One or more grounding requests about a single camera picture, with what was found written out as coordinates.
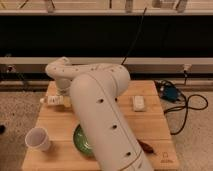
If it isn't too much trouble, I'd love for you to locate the white rectangular block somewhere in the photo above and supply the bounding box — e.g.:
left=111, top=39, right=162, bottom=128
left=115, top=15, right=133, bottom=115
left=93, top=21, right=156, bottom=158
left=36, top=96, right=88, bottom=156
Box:
left=133, top=96, right=145, bottom=112

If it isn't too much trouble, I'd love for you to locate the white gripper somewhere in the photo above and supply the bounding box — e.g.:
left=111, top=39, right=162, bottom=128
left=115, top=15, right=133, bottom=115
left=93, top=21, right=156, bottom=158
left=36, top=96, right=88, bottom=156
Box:
left=55, top=79, right=71, bottom=107

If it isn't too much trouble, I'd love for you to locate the white paper cup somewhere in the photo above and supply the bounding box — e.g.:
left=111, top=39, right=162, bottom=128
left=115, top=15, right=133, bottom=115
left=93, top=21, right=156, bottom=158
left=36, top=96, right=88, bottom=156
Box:
left=25, top=127, right=51, bottom=151

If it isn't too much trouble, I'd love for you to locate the black hanging cable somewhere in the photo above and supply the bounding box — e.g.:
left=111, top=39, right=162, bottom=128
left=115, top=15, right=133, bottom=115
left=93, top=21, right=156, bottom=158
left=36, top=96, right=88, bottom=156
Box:
left=120, top=7, right=148, bottom=66

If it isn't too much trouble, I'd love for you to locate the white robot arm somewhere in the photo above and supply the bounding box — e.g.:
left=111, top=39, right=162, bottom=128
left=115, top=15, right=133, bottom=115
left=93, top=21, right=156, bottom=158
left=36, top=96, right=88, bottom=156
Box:
left=45, top=57, right=154, bottom=171

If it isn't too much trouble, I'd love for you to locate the dried red chili pepper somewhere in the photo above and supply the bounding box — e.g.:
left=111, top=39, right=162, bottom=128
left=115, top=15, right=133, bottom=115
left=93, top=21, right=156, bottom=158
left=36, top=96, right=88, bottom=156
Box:
left=138, top=141, right=155, bottom=154

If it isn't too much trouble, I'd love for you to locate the white plastic bottle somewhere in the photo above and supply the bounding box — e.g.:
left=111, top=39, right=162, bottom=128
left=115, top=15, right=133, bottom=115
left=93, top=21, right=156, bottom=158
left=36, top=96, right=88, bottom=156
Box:
left=40, top=96, right=64, bottom=106

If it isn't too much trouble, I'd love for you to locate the blue power adapter box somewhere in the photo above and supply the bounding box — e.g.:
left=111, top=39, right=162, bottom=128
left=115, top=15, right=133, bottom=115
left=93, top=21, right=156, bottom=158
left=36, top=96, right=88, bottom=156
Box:
left=162, top=85, right=179, bottom=102

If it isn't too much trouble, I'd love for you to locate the green ceramic bowl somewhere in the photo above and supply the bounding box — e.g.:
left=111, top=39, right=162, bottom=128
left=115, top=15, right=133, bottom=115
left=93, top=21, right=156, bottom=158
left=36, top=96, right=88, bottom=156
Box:
left=73, top=125, right=93, bottom=157

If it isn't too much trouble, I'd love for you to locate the black floor cable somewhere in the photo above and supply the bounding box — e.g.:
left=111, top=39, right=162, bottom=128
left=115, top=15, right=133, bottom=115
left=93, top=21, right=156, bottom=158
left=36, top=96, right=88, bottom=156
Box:
left=155, top=79, right=210, bottom=136

